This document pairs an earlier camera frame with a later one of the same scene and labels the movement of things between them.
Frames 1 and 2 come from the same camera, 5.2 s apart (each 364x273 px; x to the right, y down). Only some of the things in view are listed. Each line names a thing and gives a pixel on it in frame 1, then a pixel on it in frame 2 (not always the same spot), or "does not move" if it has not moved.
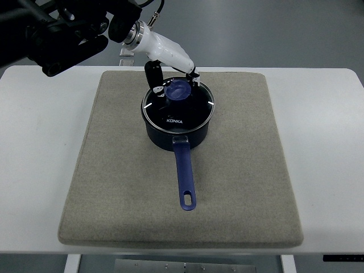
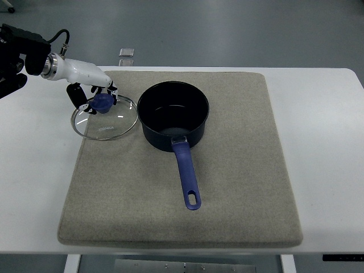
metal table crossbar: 123,265 does not move
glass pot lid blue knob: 184,108 -> 111,121
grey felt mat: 124,191 does not move
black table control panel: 343,257 does not move
